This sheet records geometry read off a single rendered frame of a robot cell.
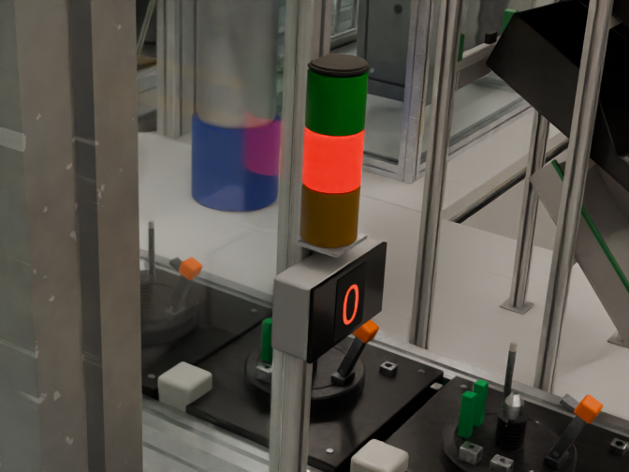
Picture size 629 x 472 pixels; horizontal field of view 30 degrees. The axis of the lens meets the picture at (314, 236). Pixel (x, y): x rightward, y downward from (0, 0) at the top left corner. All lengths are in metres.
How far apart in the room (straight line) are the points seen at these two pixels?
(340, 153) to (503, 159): 1.44
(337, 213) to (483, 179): 1.31
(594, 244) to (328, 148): 0.49
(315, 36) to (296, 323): 0.24
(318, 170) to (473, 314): 0.83
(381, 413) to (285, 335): 0.33
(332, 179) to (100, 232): 0.74
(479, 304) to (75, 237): 1.59
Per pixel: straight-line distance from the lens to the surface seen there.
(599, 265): 1.37
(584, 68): 1.28
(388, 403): 1.33
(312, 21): 0.95
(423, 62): 2.15
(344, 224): 0.99
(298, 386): 1.09
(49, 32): 0.21
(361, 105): 0.96
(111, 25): 0.22
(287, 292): 0.98
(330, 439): 1.26
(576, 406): 1.19
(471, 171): 2.31
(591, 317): 1.81
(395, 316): 1.74
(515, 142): 2.49
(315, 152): 0.96
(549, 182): 1.38
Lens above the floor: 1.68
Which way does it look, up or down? 25 degrees down
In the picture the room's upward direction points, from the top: 3 degrees clockwise
